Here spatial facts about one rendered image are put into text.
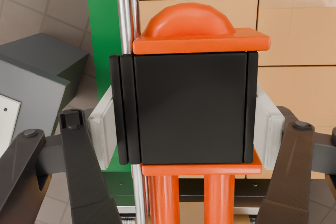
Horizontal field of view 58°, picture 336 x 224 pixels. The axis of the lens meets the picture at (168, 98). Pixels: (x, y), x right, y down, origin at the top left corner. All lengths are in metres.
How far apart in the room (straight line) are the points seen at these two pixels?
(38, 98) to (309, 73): 0.77
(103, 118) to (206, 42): 0.07
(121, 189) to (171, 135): 1.01
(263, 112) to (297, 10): 0.81
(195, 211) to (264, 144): 0.12
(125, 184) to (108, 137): 1.04
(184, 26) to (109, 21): 1.32
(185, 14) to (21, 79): 0.68
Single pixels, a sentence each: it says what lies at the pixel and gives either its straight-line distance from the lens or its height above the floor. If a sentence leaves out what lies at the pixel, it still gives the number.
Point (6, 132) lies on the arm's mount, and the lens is 0.89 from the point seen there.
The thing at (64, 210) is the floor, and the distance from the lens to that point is 2.02.
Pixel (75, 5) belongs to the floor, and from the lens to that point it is 1.53.
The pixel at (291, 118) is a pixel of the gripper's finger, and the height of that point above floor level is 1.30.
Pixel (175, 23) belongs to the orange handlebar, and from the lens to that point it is 0.18.
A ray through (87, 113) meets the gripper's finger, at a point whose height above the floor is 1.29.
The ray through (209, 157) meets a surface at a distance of 0.19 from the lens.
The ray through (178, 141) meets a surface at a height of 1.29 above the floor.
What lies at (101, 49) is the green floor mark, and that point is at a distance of 1.52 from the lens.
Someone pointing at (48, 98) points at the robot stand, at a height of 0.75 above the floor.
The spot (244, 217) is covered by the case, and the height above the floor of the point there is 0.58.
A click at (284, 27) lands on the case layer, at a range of 0.96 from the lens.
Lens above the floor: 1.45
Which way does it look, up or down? 70 degrees down
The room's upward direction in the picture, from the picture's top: 173 degrees counter-clockwise
